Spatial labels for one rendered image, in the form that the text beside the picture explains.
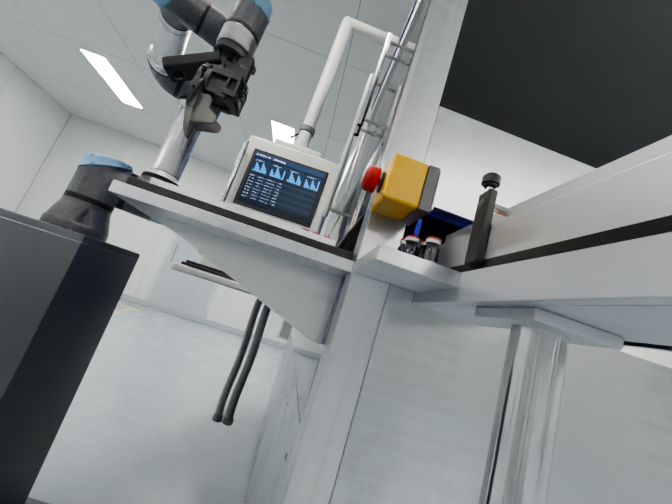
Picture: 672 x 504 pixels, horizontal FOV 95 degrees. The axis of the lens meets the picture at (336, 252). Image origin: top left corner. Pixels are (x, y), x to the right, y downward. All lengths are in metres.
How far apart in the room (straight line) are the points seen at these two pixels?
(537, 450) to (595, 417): 0.37
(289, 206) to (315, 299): 1.03
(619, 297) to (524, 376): 0.13
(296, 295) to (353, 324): 0.14
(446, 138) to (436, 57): 0.17
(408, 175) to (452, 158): 0.17
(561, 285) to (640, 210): 0.07
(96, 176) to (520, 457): 1.06
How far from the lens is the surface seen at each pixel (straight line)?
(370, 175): 0.46
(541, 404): 0.36
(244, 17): 0.82
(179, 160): 1.14
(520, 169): 0.69
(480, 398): 0.59
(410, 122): 0.62
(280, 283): 0.59
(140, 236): 6.77
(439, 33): 0.77
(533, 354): 0.36
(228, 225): 0.52
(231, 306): 6.14
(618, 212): 0.28
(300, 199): 1.58
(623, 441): 0.77
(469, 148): 0.65
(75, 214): 1.06
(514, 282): 0.33
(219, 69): 0.74
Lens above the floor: 0.78
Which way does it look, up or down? 12 degrees up
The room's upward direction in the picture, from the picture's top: 18 degrees clockwise
